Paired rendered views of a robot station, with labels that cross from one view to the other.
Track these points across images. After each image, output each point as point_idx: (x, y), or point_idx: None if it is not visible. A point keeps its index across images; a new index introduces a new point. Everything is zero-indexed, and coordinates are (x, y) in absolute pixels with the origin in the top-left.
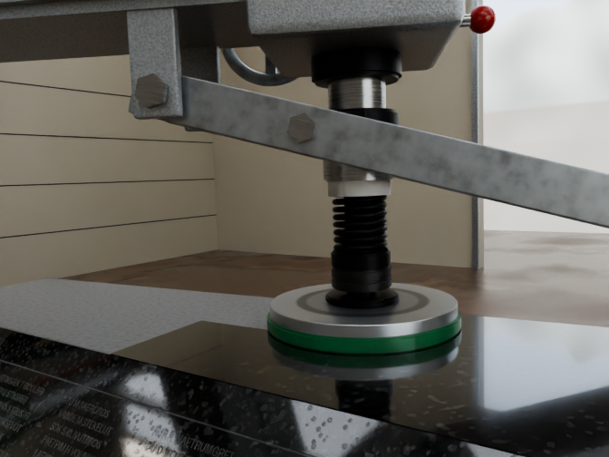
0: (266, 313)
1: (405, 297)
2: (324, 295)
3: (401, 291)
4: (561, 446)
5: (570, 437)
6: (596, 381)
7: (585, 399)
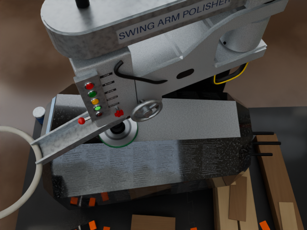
0: (141, 128)
1: (109, 132)
2: (127, 128)
3: (112, 137)
4: (81, 97)
5: (80, 100)
6: (76, 116)
7: (78, 110)
